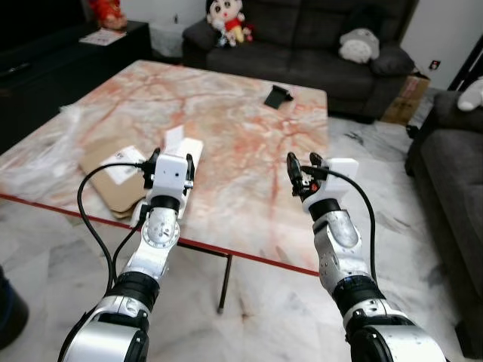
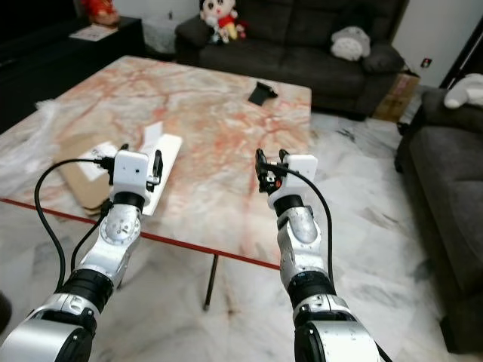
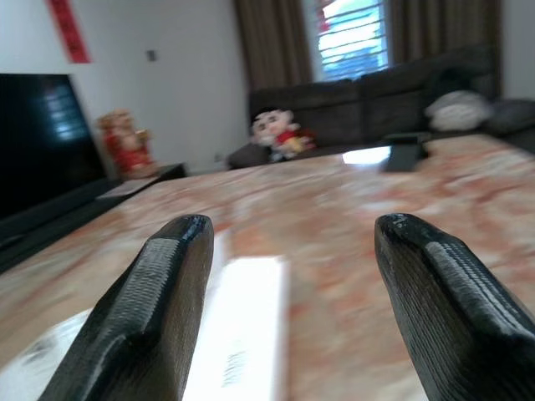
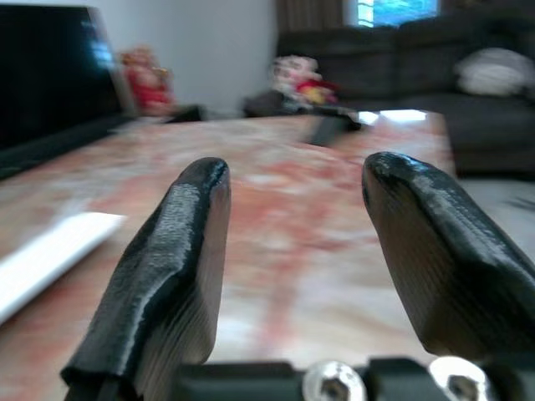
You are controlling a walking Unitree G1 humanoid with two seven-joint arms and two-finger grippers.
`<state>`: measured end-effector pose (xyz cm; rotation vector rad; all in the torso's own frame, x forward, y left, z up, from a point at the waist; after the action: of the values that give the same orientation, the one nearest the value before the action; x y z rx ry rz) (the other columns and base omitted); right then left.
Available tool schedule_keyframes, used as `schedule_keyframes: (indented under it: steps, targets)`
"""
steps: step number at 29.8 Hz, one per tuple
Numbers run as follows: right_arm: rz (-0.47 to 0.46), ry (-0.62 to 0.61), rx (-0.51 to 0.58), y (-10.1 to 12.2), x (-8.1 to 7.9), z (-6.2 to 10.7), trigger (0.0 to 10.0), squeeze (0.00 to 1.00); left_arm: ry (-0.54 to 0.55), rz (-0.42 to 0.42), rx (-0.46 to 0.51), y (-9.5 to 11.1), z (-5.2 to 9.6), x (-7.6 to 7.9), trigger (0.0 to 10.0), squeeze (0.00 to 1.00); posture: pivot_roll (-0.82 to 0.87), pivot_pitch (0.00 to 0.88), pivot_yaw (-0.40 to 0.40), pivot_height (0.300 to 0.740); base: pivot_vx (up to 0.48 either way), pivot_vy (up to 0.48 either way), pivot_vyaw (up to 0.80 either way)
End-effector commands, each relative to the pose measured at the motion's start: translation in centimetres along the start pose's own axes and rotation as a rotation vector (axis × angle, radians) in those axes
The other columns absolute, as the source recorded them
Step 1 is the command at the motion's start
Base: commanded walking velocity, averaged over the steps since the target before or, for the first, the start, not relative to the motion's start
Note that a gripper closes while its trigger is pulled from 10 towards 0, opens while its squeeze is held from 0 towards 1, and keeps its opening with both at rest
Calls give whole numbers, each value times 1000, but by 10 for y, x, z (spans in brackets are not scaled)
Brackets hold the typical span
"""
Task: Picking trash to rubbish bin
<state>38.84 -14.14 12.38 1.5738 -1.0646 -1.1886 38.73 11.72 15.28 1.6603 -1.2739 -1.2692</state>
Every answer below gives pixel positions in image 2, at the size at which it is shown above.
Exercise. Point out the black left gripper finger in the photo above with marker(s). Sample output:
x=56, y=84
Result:
x=158, y=167
x=109, y=170

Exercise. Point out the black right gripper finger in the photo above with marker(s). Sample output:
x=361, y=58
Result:
x=284, y=160
x=263, y=167

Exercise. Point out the white shipping label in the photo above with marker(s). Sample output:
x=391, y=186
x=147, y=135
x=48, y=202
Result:
x=104, y=167

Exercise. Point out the brown cardboard envelope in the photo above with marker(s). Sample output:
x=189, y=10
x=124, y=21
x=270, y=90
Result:
x=79, y=177

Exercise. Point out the pink marble coffee table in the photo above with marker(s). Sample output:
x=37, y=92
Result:
x=219, y=136

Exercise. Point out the small black pouch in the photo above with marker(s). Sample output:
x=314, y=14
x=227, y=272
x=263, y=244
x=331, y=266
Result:
x=263, y=93

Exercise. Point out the dark grey fabric sofa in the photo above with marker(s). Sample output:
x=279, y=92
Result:
x=294, y=49

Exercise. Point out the black tv cabinet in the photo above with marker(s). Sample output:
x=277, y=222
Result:
x=45, y=72

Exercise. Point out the brown cardboard box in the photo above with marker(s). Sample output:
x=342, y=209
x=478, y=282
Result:
x=396, y=98

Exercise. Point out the white lace cloth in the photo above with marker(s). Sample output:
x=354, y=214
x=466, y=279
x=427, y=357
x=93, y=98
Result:
x=160, y=34

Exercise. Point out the grey white round plush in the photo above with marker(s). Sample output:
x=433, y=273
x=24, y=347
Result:
x=351, y=44

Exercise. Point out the white red pamphlet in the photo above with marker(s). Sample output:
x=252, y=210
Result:
x=93, y=33

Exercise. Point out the cartoon boy plush doll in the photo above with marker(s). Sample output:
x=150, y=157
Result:
x=220, y=20

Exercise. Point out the red gold figurine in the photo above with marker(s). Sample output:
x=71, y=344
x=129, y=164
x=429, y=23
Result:
x=102, y=10

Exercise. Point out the dark grey armchair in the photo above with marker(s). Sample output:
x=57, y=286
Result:
x=449, y=196

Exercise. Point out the white plush toy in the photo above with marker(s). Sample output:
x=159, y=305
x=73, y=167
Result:
x=464, y=90

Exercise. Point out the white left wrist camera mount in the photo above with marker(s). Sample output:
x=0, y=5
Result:
x=131, y=172

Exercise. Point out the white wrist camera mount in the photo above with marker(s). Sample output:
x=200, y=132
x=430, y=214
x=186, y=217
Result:
x=303, y=172
x=131, y=172

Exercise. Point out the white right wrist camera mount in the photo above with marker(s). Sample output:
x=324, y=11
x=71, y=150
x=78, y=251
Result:
x=303, y=172

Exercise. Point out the white wall socket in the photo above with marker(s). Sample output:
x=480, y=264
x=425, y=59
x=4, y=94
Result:
x=426, y=62

